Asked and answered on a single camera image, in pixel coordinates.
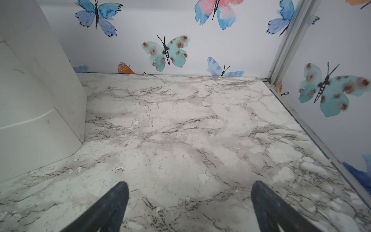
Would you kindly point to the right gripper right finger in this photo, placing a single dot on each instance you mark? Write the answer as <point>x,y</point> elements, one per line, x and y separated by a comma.
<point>274,214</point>

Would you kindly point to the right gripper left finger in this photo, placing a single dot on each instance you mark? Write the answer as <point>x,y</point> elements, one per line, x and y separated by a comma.
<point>106,215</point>

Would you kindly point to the white three-drawer foam cabinet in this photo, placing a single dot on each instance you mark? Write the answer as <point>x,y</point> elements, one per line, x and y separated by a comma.
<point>43,104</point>

